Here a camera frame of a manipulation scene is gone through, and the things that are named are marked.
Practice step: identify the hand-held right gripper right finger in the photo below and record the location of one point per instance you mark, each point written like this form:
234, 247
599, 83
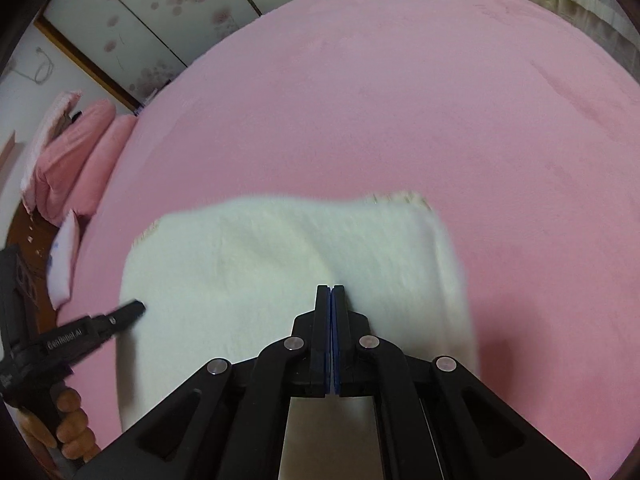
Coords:
342, 350

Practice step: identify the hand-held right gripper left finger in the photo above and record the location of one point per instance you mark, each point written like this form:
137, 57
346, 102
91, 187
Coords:
320, 350

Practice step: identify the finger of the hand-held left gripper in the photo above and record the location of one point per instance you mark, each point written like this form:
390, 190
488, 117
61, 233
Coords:
120, 317

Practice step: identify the cream fuzzy braid-trimmed jacket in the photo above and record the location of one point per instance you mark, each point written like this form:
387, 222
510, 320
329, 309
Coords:
240, 285

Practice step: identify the person's left hand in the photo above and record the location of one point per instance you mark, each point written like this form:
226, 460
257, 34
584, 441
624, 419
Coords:
75, 430

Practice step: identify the small white printed pillow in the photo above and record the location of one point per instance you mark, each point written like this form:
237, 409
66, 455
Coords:
62, 265

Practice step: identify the dark wooden headboard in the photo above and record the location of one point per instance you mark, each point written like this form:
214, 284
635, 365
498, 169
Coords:
30, 245

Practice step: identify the pink pillow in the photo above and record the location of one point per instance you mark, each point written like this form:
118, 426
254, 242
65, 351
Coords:
107, 165
70, 160

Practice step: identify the pink fleece blanket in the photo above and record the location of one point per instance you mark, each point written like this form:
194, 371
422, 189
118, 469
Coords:
375, 110

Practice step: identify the floral wardrobe doors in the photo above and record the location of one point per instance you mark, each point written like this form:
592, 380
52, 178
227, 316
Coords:
165, 25

